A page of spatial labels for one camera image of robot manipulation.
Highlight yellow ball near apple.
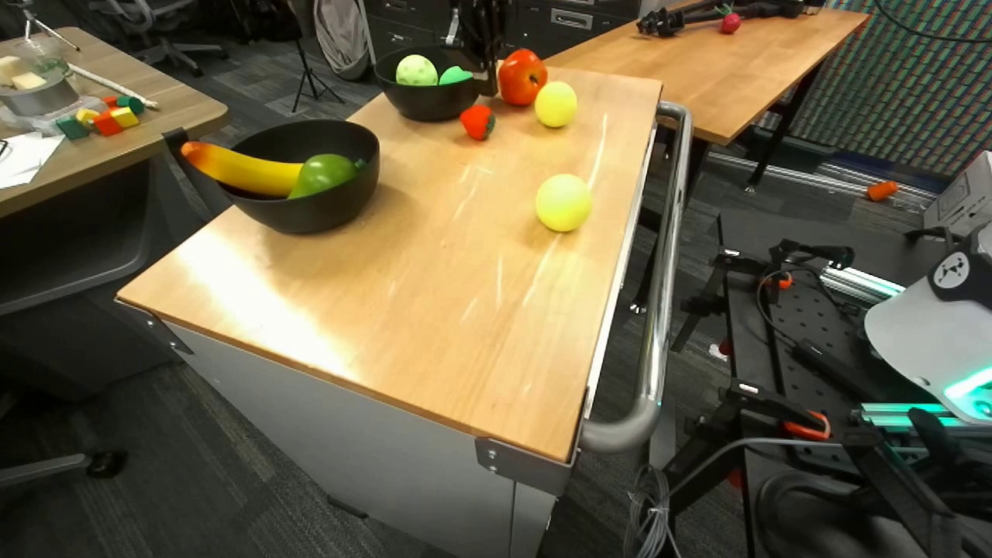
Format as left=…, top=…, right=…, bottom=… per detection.
left=533, top=81, right=575, bottom=131

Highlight green lime fruit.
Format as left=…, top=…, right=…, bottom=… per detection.
left=291, top=153, right=356, bottom=198

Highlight red orange apple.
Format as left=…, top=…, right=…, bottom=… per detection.
left=500, top=47, right=548, bottom=107

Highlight small red strawberry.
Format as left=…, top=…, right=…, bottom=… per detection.
left=458, top=101, right=496, bottom=143

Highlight black bowl right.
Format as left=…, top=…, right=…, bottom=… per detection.
left=376, top=47, right=488, bottom=119

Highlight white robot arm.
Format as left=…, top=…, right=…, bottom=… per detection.
left=864, top=151, right=992, bottom=427

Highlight colourful toy blocks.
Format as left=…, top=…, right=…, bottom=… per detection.
left=55, top=93, right=146, bottom=138

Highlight black bowl left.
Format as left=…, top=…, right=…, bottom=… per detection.
left=180, top=119, right=382, bottom=236

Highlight metal cart handle rail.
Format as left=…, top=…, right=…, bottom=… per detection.
left=575, top=101, right=693, bottom=453

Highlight wooden office desk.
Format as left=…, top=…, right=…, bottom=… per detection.
left=0, top=27, right=227, bottom=214

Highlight black bowl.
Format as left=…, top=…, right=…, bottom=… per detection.
left=376, top=47, right=488, bottom=119
left=180, top=119, right=382, bottom=236

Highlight green smooth ball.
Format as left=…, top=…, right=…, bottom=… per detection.
left=437, top=64, right=475, bottom=85

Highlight light green dimpled ball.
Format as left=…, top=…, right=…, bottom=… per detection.
left=393, top=52, right=440, bottom=85

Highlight yellow banana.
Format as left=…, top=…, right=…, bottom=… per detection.
left=180, top=138, right=301, bottom=198

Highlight yellow ball far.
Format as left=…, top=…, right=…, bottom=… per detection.
left=533, top=173, right=591, bottom=231

